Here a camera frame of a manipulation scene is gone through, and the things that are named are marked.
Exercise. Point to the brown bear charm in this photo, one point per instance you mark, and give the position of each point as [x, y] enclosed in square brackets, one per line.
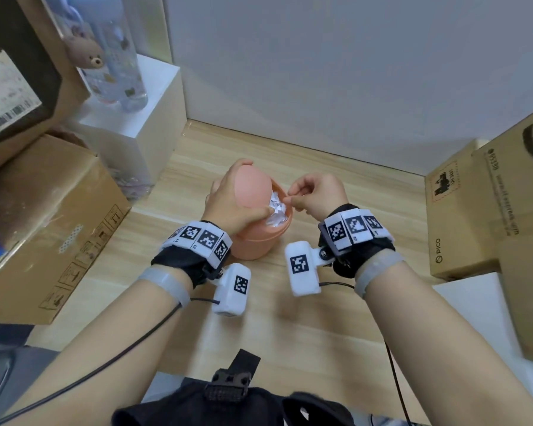
[86, 50]

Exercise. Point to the cardboard box with white label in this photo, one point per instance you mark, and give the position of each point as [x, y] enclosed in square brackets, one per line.
[31, 84]

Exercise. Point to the cardboard box with red stamp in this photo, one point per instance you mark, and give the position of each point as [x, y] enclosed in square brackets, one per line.
[457, 217]

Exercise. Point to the patterned plastic bag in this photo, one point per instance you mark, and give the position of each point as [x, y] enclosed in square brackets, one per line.
[133, 186]

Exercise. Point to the person's right forearm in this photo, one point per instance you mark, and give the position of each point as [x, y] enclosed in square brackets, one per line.
[439, 346]

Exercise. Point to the pink small trash bin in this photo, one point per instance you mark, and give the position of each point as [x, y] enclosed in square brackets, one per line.
[253, 243]

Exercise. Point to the cardboard box with handwriting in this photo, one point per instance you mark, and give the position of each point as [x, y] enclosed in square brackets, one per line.
[528, 297]

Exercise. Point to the grey chair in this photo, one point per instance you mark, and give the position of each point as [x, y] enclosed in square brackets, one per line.
[9, 372]

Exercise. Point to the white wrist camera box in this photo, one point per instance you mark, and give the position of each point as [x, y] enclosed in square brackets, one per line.
[233, 290]
[303, 268]

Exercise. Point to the person's left forearm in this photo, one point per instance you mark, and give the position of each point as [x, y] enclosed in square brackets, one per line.
[97, 350]

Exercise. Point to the white rectangular box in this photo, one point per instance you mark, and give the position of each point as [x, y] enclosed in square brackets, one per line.
[146, 124]

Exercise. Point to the person's left hand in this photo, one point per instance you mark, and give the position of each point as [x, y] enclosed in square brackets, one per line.
[226, 204]

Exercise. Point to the person's right hand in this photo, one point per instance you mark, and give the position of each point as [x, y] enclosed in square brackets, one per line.
[324, 195]

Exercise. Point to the person's left thumb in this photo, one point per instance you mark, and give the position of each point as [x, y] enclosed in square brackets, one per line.
[257, 212]

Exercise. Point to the person's right thumb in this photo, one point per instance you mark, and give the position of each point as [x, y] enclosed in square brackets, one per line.
[302, 204]

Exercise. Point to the grey wrist band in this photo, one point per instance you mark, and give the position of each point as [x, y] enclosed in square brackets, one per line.
[377, 270]
[168, 281]

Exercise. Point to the clear patterned water bottle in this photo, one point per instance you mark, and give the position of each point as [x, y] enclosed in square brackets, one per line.
[115, 62]

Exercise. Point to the large cardboard box black print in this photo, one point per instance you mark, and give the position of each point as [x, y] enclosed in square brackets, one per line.
[515, 186]

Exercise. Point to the large taped cardboard box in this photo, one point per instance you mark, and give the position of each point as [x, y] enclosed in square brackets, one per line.
[44, 217]

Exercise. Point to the white paper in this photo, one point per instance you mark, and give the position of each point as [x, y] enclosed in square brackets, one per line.
[279, 212]

